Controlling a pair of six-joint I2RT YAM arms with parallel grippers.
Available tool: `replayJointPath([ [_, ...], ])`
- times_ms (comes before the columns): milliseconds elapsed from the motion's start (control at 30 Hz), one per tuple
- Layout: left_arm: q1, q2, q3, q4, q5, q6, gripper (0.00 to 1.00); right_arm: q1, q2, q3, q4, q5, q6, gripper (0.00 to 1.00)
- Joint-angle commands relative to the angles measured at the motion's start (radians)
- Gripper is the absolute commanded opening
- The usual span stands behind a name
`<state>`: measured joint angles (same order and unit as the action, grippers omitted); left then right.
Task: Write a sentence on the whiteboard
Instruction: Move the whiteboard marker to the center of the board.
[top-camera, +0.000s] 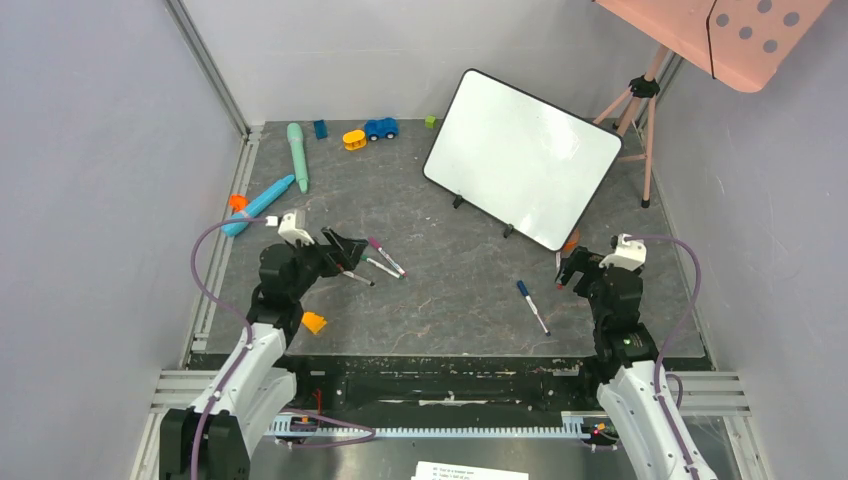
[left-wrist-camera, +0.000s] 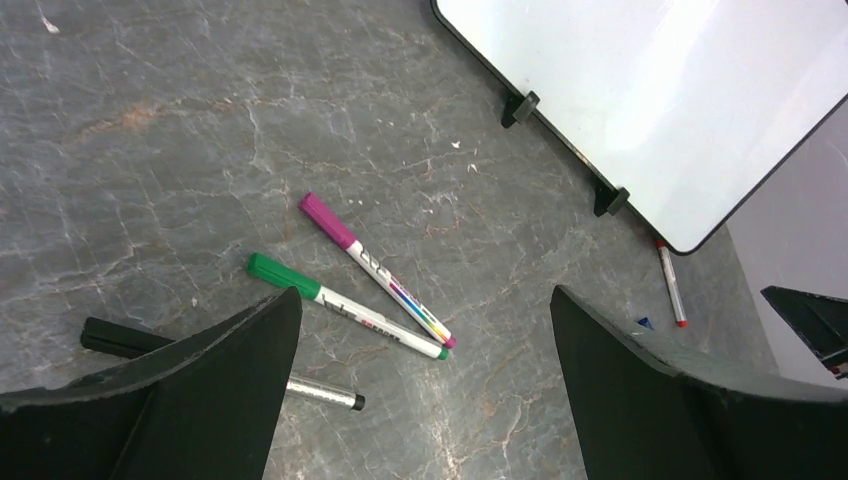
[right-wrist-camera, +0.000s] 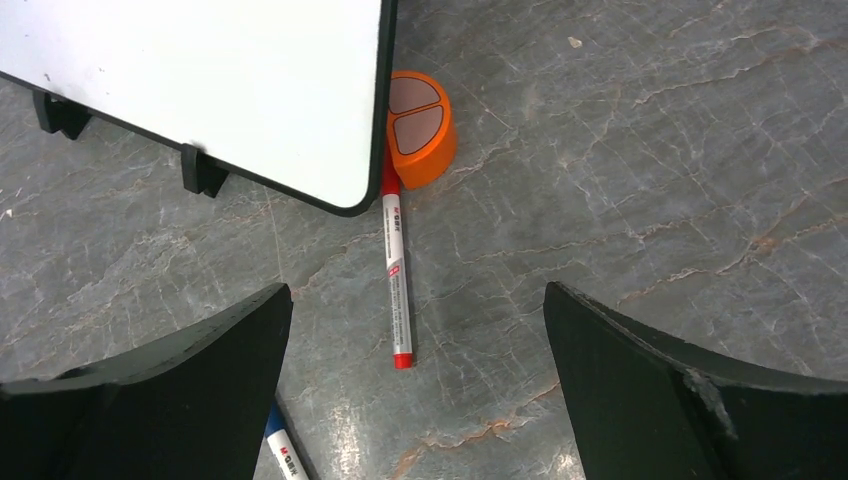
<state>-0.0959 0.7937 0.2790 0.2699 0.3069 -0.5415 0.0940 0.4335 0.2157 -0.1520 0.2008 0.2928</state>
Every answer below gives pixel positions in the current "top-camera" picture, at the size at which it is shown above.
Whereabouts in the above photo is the red whiteboard marker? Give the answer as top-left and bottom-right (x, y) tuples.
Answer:
(555, 250), (563, 289)

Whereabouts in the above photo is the yellow oval toy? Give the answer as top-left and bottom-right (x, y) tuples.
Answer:
(342, 129), (368, 151)

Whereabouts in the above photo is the blue toy car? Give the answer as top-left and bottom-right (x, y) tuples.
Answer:
(364, 117), (399, 142)

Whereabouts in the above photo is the white printed paper sheet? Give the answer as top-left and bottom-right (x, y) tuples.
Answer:
(411, 461), (529, 480)

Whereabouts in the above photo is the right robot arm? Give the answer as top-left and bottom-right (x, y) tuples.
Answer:
(557, 241), (716, 479)

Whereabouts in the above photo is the black whiteboard marker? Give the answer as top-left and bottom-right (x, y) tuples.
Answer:
(341, 270), (375, 287)

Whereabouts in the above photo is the pink perforated board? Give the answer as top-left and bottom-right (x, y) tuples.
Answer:
(598, 0), (831, 93)

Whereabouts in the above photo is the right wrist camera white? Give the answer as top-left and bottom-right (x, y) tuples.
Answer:
(599, 234), (647, 271)

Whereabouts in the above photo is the orange semicircle brick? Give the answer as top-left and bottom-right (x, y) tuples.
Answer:
(562, 229), (580, 255)

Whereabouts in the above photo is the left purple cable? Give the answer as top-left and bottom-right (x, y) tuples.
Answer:
(190, 217), (280, 480)

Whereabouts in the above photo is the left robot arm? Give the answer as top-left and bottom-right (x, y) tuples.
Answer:
(158, 227), (369, 479)

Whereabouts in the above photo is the white whiteboard black frame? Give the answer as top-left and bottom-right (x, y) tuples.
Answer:
(422, 69), (623, 251)

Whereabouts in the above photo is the blue toy crayon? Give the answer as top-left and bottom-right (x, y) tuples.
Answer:
(220, 174), (295, 237)

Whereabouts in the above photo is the dark blue block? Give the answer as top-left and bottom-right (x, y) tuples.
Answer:
(313, 120), (329, 140)

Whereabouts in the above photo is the orange small toy piece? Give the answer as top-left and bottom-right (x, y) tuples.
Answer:
(228, 194), (249, 213)

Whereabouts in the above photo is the pink tripod stand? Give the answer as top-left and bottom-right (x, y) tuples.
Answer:
(592, 45), (669, 208)

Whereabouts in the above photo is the blue whiteboard marker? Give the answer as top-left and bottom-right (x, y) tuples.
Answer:
(516, 280), (551, 337)

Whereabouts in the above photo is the mint toy crayon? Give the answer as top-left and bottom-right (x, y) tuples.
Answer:
(286, 122), (309, 193)

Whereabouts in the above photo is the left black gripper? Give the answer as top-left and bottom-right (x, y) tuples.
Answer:
(285, 226), (366, 300)

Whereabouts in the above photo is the white cable duct strip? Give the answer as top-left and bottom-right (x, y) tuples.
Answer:
(264, 414), (591, 440)

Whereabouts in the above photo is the yellow stair block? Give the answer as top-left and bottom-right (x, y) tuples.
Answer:
(301, 312), (327, 335)

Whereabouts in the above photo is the purple whiteboard marker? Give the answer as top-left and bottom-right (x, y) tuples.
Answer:
(368, 237), (407, 277)

